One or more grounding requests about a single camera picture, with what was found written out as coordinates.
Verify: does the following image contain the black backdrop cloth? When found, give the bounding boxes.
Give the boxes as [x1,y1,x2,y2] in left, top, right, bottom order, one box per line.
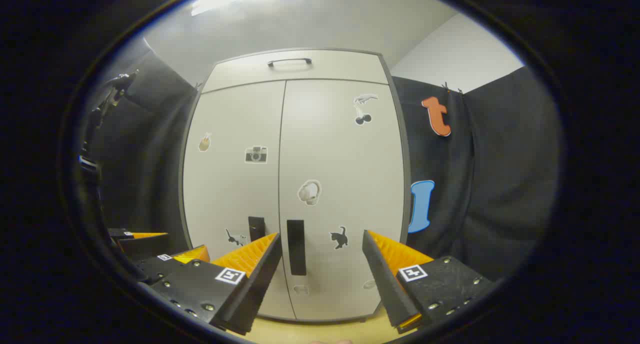
[87,49,201,257]
[390,66,561,281]

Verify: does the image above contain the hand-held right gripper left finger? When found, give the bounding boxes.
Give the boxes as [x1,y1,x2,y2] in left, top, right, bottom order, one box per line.
[149,232,283,336]

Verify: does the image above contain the black camera stand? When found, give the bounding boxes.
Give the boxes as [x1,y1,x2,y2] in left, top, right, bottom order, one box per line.
[79,70,141,185]

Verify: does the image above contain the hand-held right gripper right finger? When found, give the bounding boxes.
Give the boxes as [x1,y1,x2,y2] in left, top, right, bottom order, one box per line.
[362,229,497,335]

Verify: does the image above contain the white cabinet door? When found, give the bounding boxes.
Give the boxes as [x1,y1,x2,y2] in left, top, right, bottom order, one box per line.
[182,80,296,321]
[278,79,406,321]

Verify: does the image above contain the white double-door shoe cabinet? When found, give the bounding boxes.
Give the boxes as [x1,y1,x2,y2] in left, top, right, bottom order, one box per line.
[180,48,412,324]

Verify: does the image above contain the black cabinet top handle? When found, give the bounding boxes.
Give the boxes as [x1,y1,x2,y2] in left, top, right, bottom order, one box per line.
[267,58,313,68]

